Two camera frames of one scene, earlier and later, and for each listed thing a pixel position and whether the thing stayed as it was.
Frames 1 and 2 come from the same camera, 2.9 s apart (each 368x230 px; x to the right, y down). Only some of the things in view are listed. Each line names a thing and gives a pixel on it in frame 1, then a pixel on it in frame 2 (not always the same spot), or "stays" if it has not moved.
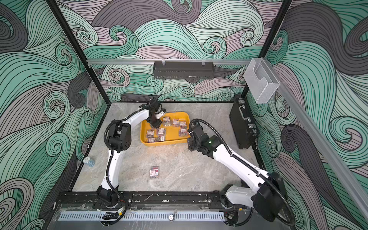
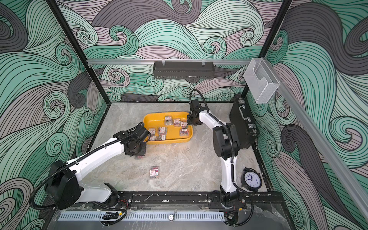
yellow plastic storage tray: (173, 130) stays
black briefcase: (244, 124) stays
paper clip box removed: (152, 139) -> (139, 157)
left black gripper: (156, 125) -> (143, 152)
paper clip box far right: (183, 125) stays
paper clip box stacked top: (166, 121) stays
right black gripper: (190, 143) -> (189, 122)
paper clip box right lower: (183, 132) stays
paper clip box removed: (154, 172) stays
